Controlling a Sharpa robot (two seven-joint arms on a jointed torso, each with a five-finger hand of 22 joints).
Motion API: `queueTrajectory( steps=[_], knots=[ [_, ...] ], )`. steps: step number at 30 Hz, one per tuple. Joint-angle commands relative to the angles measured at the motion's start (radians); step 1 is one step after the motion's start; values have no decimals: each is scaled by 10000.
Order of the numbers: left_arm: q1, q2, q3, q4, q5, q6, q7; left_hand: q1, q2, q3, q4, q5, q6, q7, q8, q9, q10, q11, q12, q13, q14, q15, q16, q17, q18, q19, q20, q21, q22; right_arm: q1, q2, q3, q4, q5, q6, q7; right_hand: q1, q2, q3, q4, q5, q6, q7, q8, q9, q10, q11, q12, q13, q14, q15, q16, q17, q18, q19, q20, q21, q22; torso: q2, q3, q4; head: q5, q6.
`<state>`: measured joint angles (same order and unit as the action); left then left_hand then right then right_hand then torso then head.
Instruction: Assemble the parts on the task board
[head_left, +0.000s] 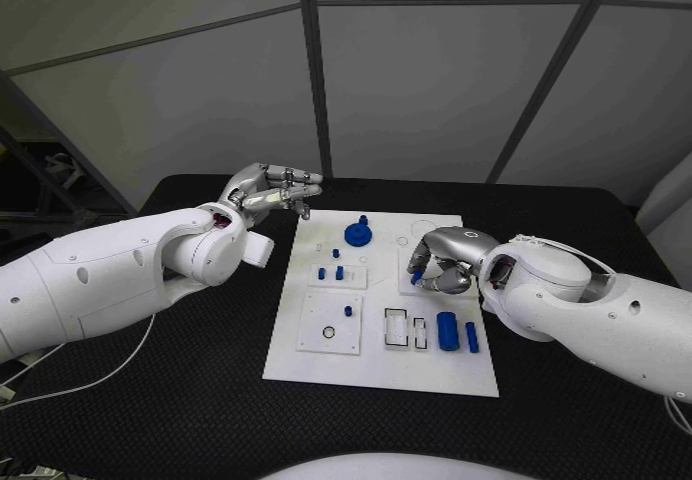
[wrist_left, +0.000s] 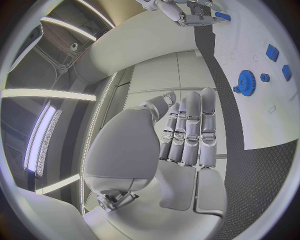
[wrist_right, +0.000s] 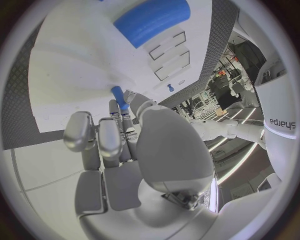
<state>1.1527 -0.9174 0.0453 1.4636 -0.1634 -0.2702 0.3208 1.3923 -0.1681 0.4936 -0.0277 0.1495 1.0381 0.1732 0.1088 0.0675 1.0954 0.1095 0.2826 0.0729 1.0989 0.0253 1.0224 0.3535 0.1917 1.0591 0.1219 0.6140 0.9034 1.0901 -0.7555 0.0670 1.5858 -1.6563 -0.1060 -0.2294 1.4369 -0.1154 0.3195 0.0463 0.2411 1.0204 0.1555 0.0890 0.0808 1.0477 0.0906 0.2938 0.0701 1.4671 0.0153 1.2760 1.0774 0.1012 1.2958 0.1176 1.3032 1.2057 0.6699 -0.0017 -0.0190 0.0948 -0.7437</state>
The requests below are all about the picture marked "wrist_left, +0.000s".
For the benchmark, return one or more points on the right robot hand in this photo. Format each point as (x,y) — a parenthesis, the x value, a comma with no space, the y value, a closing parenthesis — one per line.
(194,18)

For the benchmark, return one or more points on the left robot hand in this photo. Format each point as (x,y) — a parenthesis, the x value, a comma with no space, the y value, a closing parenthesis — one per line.
(126,150)

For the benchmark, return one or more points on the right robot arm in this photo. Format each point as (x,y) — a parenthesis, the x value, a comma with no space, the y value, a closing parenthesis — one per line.
(140,41)

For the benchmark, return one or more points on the white task board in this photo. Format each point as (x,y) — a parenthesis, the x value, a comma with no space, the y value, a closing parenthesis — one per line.
(260,116)

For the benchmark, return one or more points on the small blue peg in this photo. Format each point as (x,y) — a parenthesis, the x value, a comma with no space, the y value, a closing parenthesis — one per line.
(236,89)
(264,77)

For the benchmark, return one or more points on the blue block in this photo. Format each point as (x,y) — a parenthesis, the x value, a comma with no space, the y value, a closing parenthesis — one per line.
(272,52)
(286,73)

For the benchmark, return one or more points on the blue gear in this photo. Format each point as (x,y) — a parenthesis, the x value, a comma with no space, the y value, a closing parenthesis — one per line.
(248,84)

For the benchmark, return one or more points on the glowing light bar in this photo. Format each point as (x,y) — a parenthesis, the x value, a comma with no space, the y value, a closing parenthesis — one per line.
(38,136)

